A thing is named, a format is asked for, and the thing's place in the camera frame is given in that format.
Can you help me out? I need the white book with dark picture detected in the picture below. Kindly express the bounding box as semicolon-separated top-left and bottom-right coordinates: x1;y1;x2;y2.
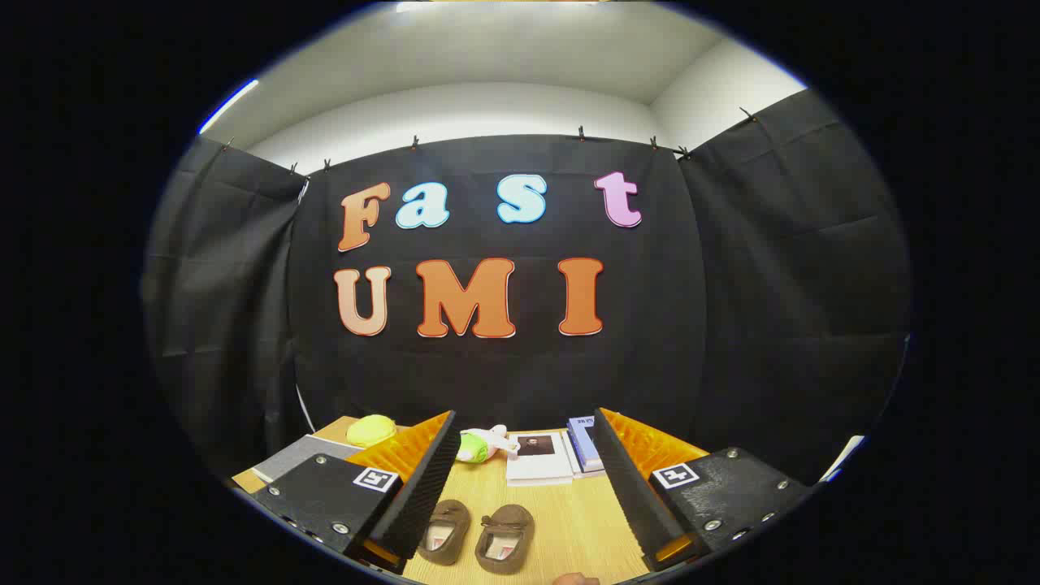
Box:
505;431;574;487

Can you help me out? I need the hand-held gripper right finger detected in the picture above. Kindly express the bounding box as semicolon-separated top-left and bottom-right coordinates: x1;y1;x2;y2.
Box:
591;408;813;574

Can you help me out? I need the black backdrop cloth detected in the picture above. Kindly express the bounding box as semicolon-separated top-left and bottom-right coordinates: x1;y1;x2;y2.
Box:
142;88;915;488

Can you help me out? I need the yellow plush toy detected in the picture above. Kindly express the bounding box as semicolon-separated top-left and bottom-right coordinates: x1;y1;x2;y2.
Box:
346;414;397;449

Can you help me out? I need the grey fabric storage box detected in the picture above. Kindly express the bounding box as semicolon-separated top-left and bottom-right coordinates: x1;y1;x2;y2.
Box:
252;435;364;485

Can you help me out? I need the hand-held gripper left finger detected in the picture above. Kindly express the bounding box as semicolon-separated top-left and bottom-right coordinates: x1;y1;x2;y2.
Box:
252;410;462;574

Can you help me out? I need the green and pink plush toy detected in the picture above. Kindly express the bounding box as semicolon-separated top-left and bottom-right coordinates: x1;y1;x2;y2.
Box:
455;425;521;464

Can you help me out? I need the brown fuzzy shoe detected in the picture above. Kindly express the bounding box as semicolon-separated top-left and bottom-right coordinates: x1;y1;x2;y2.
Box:
474;504;535;575
417;500;472;566

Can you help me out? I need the blue book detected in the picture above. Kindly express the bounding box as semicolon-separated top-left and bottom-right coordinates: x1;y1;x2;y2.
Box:
566;416;606;472

